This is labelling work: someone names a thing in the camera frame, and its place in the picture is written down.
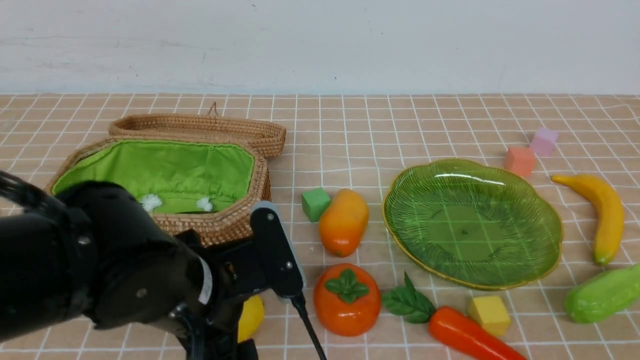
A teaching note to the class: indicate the yellow lemon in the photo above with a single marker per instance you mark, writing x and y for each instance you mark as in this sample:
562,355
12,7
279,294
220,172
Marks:
253,313

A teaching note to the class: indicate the orange foam cube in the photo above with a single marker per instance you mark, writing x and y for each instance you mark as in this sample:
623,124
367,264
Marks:
520,160

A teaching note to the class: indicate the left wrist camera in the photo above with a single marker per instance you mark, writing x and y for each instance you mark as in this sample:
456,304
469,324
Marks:
279,261

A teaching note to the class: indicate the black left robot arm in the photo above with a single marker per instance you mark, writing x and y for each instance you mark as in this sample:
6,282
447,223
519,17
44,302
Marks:
94,251

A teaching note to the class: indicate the woven wicker basket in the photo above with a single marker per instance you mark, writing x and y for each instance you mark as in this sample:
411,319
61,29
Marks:
209,186

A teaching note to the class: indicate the orange carrot with leaves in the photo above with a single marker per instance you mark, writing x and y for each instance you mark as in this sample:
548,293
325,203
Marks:
445,324

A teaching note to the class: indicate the green foam cube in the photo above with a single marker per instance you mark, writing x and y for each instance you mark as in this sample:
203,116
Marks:
314,203

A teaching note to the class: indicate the orange mango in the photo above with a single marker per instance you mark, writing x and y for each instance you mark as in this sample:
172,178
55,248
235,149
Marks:
343,224

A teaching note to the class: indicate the yellow foam cube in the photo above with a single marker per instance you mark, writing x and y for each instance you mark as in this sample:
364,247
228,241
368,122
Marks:
490,313

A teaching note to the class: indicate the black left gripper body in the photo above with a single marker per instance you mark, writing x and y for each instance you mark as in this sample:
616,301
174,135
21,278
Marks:
213,332

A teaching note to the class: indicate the green bitter gourd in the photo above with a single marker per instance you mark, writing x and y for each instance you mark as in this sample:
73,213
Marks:
603,295

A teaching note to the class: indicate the yellow banana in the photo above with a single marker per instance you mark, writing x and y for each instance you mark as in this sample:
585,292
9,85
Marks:
609,211

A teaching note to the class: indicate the checkered tablecloth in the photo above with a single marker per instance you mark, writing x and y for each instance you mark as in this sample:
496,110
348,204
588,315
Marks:
363,142

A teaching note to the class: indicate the orange persimmon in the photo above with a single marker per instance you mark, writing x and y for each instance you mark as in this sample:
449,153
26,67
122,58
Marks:
347,300

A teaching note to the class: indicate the pink foam cube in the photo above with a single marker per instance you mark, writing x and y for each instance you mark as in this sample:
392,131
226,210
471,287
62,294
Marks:
543,143

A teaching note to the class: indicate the green glass plate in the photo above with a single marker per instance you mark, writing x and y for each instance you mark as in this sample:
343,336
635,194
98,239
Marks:
478,226

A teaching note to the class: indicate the woven basket lid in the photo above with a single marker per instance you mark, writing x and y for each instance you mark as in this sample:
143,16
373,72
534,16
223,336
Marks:
265,137

